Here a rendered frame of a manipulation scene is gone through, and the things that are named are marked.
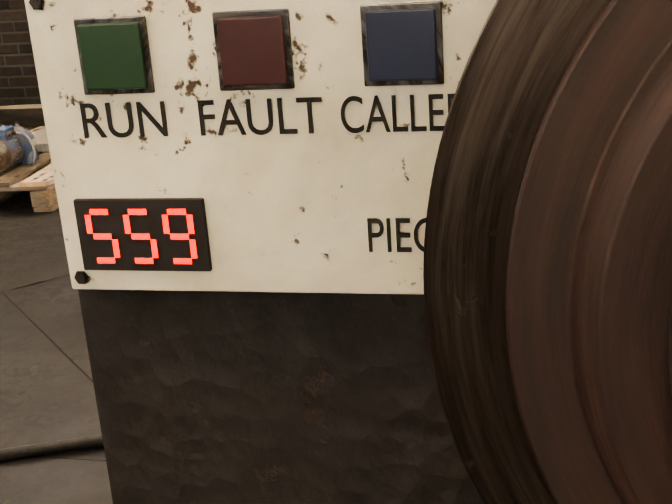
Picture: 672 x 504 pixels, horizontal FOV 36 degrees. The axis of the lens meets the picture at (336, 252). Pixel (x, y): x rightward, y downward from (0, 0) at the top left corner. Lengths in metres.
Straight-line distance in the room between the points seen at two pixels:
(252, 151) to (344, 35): 0.08
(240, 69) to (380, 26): 0.08
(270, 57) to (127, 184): 0.12
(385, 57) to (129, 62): 0.14
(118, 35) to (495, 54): 0.25
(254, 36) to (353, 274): 0.14
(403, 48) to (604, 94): 0.17
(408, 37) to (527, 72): 0.14
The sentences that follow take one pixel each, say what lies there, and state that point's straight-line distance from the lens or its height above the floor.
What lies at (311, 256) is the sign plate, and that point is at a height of 1.08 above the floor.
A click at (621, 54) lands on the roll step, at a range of 0.38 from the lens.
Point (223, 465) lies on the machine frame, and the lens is 0.68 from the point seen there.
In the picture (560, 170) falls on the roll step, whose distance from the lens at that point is 0.39.
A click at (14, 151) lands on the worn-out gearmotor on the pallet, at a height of 0.24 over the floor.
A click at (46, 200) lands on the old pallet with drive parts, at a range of 4.82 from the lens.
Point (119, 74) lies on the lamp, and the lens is 0.58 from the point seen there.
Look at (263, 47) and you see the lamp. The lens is 0.55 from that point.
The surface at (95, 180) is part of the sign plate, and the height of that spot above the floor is 1.13.
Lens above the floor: 1.28
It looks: 19 degrees down
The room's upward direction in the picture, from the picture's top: 4 degrees counter-clockwise
